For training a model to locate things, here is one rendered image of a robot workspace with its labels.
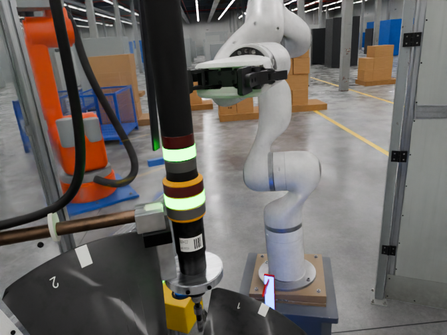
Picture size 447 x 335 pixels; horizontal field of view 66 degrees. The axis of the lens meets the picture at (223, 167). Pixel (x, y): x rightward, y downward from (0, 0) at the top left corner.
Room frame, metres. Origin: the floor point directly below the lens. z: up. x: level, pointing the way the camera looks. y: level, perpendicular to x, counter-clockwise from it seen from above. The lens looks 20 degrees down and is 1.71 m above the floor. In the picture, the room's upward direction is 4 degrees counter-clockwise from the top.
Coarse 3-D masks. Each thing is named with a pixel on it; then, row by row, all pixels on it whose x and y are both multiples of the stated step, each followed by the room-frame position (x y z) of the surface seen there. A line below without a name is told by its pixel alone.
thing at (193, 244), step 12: (180, 228) 0.33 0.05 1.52; (192, 228) 0.33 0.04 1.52; (180, 240) 0.33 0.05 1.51; (192, 240) 0.33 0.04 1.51; (204, 240) 0.34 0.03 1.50; (180, 252) 0.33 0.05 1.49; (192, 252) 0.33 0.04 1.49; (204, 252) 0.34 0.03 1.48; (180, 264) 0.33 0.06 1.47; (192, 264) 0.33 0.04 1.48; (204, 264) 0.34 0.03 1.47
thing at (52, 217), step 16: (64, 16) 0.33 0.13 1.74; (64, 32) 0.32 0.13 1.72; (64, 48) 0.32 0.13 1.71; (64, 64) 0.32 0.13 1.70; (80, 112) 0.32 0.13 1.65; (80, 128) 0.32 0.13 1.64; (80, 144) 0.32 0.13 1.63; (80, 160) 0.32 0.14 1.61; (80, 176) 0.32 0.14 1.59; (48, 208) 0.31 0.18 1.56; (0, 224) 0.30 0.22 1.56; (16, 224) 0.30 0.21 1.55; (48, 224) 0.30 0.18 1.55
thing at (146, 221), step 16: (144, 224) 0.32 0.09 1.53; (160, 224) 0.32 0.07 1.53; (144, 240) 0.31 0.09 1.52; (160, 240) 0.32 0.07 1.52; (160, 256) 0.32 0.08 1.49; (176, 256) 0.37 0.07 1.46; (208, 256) 0.36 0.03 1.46; (160, 272) 0.32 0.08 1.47; (176, 272) 0.33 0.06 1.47; (208, 272) 0.33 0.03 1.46; (176, 288) 0.31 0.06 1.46; (192, 288) 0.31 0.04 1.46; (208, 288) 0.31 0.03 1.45
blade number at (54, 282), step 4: (56, 272) 0.42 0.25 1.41; (52, 276) 0.42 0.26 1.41; (56, 276) 0.42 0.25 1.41; (60, 276) 0.42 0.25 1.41; (48, 280) 0.41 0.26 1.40; (52, 280) 0.41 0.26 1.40; (56, 280) 0.42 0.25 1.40; (60, 280) 0.42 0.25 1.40; (48, 284) 0.41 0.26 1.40; (52, 284) 0.41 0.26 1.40; (56, 284) 0.41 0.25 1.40; (60, 284) 0.41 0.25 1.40; (64, 284) 0.41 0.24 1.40; (52, 288) 0.41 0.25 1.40; (56, 288) 0.41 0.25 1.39; (60, 288) 0.41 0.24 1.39; (52, 292) 0.40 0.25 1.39
